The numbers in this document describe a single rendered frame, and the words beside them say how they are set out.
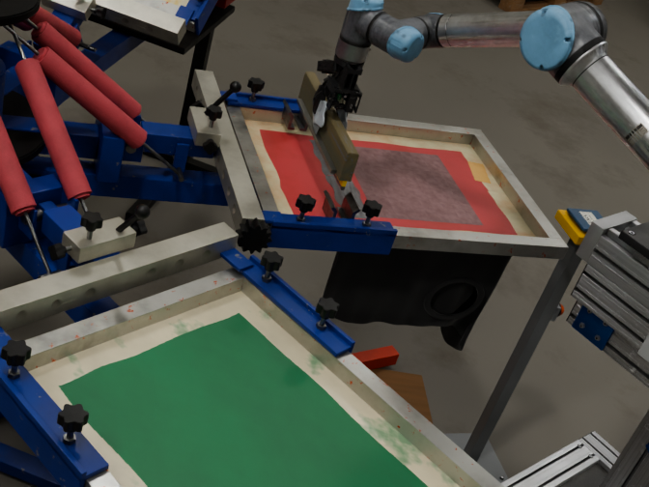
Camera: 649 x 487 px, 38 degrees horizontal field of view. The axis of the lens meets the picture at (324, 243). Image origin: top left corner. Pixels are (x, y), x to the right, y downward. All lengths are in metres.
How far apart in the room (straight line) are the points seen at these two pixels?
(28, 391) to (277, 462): 0.42
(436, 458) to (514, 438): 1.66
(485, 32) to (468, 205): 0.56
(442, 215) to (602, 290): 0.50
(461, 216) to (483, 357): 1.28
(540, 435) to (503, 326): 0.59
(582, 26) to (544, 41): 0.08
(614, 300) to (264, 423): 0.83
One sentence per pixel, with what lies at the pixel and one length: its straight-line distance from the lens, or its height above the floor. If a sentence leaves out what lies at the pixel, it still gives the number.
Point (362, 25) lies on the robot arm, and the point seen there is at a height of 1.39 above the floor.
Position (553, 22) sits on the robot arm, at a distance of 1.85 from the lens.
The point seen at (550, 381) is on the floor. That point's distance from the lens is 3.67.
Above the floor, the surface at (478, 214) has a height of 0.96.
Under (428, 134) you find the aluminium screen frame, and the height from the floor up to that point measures 0.97.
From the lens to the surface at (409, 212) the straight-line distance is 2.35.
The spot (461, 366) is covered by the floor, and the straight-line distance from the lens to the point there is 3.53.
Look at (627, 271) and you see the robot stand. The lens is 2.05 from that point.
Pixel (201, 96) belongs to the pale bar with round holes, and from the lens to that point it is 2.44.
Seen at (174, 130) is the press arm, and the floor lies 1.04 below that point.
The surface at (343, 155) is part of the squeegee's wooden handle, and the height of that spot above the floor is 1.13.
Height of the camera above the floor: 2.11
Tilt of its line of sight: 33 degrees down
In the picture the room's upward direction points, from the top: 18 degrees clockwise
